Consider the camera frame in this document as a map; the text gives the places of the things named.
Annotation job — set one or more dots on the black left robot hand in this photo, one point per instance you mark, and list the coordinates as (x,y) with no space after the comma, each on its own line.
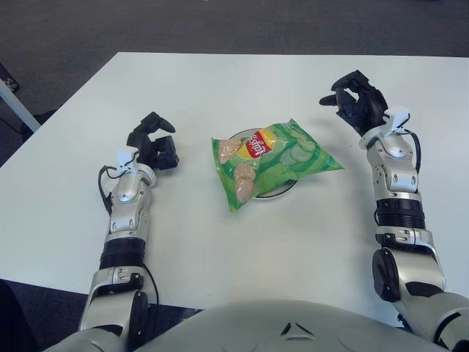
(144,146)

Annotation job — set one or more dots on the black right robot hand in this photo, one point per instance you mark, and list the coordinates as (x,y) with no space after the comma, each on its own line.
(370,106)

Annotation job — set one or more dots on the green chips bag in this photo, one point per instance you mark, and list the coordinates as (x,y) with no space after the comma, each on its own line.
(278,161)

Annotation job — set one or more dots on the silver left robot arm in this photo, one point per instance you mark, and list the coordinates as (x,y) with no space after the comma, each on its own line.
(126,201)

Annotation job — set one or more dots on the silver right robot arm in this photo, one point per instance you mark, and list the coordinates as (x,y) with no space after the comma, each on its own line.
(399,176)

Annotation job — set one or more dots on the white plate black rim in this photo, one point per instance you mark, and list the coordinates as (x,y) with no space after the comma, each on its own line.
(273,196)

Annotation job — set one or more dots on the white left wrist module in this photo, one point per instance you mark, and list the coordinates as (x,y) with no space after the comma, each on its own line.
(124,155)

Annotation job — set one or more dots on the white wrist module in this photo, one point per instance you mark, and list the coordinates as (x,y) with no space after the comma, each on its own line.
(397,117)
(124,155)

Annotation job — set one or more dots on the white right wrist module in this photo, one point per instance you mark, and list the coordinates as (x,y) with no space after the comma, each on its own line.
(397,117)

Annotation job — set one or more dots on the white table leg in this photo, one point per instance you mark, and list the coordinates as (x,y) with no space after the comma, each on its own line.
(18,106)

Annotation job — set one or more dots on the dark patterned object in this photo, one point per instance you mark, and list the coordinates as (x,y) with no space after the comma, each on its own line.
(7,78)

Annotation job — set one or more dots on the grey robot torso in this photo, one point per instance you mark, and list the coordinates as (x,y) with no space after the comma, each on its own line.
(256,330)

